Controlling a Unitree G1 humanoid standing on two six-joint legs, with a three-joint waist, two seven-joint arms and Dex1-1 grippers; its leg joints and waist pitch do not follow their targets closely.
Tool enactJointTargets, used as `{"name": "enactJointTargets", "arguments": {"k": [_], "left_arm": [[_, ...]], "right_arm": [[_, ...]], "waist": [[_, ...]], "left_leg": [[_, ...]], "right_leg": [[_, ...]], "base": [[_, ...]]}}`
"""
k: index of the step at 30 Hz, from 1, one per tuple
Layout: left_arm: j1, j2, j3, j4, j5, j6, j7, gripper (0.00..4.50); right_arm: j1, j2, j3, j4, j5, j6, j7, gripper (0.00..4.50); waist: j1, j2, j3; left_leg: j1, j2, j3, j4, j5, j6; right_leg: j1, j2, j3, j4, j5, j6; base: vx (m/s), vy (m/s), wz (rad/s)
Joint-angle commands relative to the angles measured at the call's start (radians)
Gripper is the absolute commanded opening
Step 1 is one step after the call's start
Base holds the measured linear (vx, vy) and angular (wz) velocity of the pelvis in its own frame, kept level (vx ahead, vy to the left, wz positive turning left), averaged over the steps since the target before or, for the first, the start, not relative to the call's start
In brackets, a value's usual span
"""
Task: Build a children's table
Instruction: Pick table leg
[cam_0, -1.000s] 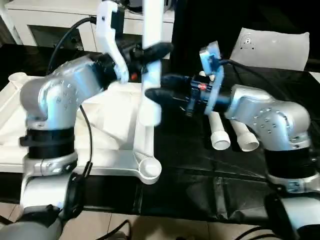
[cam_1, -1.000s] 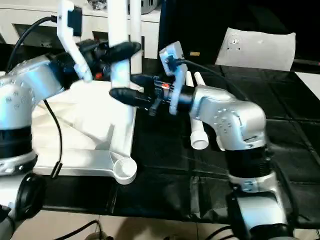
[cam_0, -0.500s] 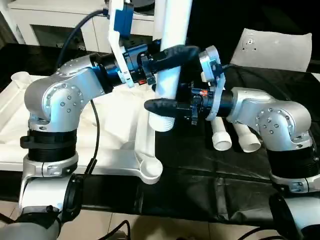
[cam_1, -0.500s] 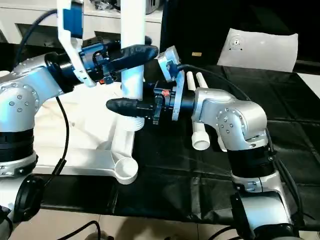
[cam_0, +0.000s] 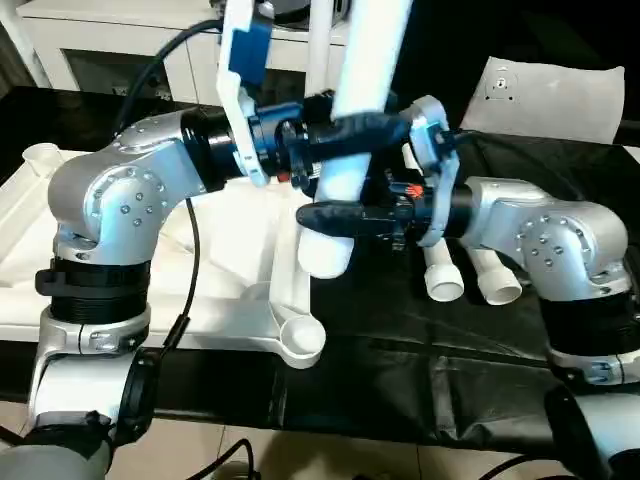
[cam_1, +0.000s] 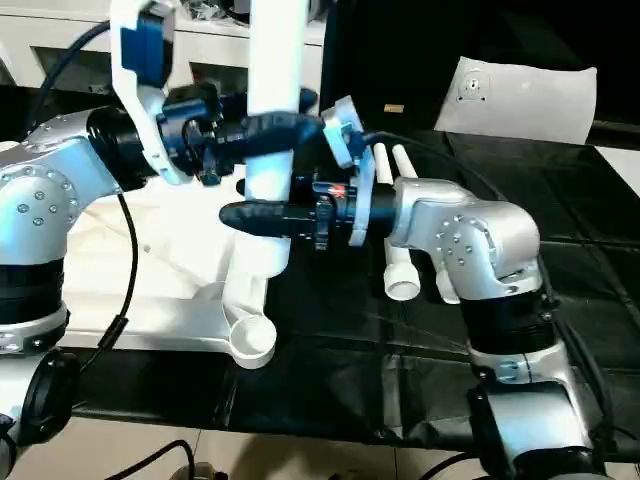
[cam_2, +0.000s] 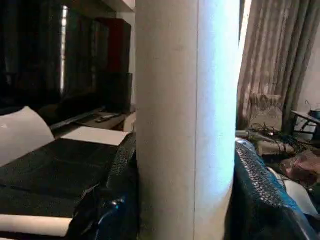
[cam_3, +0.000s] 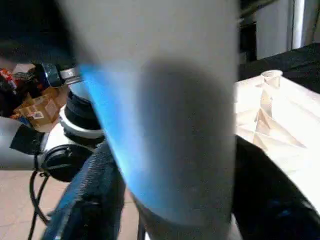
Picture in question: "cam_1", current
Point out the white plastic table top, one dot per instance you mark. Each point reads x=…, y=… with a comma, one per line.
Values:
x=170, y=300

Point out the small tan label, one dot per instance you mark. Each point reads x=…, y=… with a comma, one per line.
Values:
x=394, y=108

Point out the white cabinet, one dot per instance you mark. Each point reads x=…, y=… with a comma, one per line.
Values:
x=60, y=40

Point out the white plastic bag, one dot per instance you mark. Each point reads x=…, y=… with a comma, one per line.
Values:
x=520, y=100

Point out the black work mat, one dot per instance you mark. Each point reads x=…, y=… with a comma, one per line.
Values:
x=500, y=350

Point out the white flat board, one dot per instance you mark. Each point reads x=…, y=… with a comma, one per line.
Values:
x=625, y=170

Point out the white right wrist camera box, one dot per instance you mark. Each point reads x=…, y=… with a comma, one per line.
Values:
x=350, y=130

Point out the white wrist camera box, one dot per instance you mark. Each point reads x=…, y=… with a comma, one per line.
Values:
x=350, y=130
x=145, y=60

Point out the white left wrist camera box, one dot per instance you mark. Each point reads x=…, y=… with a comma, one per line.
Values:
x=145, y=60

